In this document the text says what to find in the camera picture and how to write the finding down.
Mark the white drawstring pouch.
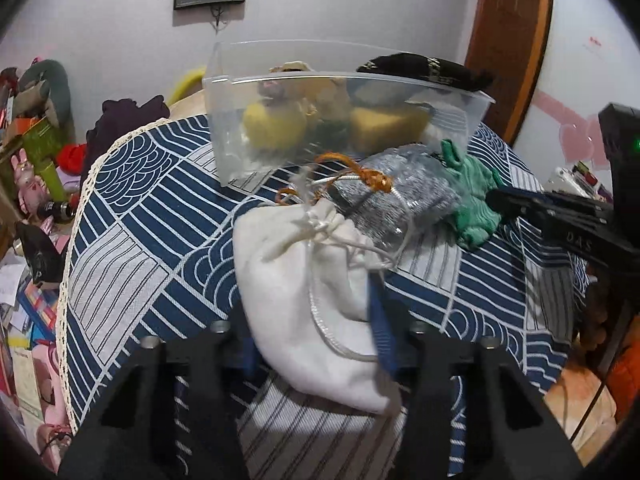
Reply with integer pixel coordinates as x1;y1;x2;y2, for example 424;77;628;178
232;200;401;416

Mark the silver glitter pouch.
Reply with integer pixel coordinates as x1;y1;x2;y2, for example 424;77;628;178
328;144;466;252

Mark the green knitted cloth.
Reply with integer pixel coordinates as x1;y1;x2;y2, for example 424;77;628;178
440;140;502;250

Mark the black cap with white chains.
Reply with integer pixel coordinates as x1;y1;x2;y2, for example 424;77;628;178
357;52;495;92

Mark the yellow floral silk scarf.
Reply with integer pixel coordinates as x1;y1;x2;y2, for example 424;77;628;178
258;61;352;122

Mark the person's right hand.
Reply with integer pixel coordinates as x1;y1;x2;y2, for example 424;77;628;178
578;278;610;352

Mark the white toy case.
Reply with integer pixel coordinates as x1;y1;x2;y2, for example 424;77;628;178
542;160;613;204

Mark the navy wave pattern tablecloth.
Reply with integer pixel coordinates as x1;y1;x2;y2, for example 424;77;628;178
56;115;587;479

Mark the yellow sponge block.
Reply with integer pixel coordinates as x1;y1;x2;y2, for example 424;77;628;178
349;104;431;154

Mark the yellow round plush face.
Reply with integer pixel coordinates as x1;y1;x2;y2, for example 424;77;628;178
242;102;307;151

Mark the brown wooden door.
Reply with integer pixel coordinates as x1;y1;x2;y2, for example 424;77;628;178
465;0;553;145

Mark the clear plastic storage bin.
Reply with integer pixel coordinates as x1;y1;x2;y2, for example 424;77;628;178
202;39;495;184

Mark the red knitted item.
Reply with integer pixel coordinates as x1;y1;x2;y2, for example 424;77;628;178
55;144;87;176

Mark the pink bunny doll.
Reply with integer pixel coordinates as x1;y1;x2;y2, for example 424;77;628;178
11;148;50;217

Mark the dark purple garment pile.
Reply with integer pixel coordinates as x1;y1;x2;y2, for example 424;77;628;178
80;96;170;183

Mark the yellow fuzzy hoop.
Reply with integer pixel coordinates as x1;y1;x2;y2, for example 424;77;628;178
166;66;206;106

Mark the green cardboard box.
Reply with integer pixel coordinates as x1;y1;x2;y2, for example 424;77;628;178
1;118;68;202

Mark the grey green dinosaur plush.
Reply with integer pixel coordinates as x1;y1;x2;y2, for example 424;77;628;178
13;58;70;128

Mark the pink heart wall decoration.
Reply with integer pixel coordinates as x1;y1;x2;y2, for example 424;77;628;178
532;90;610;170

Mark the orange twisted cord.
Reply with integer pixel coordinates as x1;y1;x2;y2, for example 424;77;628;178
274;152;394;206

